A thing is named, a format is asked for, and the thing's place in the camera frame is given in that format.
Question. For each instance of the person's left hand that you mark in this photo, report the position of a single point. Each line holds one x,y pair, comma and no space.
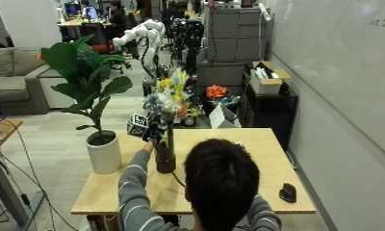
155,132

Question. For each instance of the bouquet of artificial flowers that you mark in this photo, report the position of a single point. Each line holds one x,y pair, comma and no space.
171,96

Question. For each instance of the white marker cube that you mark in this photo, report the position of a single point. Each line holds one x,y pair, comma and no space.
137,124

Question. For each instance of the dark brown vase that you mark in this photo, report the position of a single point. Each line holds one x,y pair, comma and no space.
166,159

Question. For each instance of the white plant pot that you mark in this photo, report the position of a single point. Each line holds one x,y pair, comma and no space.
103,154

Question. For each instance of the white folded card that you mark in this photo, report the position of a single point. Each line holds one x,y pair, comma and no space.
223,118

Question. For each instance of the orange cloth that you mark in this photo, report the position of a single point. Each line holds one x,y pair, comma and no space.
216,91

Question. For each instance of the green leafy plant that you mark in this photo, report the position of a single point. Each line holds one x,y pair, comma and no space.
87,77

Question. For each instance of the the person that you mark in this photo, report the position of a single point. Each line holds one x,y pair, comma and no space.
220,189

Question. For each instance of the black shelf cabinet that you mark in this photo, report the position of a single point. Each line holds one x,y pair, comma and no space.
270,109

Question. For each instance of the open cardboard box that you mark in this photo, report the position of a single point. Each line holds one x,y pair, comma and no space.
267,78

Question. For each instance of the grey filing cabinets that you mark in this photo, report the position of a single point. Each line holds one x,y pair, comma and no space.
235,38

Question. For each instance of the grey sofa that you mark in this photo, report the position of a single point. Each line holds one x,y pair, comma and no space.
18,80

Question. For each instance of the black computer mouse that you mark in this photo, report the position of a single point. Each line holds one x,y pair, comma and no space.
288,192

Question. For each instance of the wooden side desk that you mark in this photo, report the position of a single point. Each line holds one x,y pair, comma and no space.
1,166

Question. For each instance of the whiteboard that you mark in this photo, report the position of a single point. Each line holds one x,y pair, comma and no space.
343,64

